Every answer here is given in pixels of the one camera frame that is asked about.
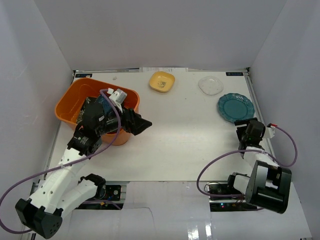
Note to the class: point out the yellow panda square dish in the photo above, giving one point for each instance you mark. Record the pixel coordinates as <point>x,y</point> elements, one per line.
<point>162,81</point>

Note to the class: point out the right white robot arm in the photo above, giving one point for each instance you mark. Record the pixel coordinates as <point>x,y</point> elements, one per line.
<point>268,185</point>

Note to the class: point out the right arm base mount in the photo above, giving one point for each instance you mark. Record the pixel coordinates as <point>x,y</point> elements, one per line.
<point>224,203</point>

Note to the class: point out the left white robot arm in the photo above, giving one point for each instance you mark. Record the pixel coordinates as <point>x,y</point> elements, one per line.
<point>44,210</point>

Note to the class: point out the clear glass plate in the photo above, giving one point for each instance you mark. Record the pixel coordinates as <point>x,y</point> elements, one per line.
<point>210,85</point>

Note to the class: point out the white paper sheets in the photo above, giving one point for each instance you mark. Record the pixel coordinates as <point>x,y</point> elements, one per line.
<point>163,69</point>

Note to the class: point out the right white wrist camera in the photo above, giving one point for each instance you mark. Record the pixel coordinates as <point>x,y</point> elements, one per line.
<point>270,131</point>

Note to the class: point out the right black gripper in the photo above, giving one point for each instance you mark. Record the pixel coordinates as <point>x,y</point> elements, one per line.
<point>238,122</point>

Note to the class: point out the orange plastic bin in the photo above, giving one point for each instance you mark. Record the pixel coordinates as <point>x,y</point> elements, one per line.
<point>72,100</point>

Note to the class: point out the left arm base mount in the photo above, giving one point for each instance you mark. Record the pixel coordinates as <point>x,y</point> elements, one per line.
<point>113,199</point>

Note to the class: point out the dark blue shell plate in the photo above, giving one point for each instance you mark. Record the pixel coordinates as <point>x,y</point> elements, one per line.
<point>105,104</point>

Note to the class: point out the black floral square plate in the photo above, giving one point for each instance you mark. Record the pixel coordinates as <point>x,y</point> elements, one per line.
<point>86,102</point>

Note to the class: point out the teal scalloped round plate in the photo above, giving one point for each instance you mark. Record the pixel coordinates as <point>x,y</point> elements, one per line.
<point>234,106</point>

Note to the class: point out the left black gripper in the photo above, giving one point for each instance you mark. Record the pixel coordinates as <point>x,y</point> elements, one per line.
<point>129,119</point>

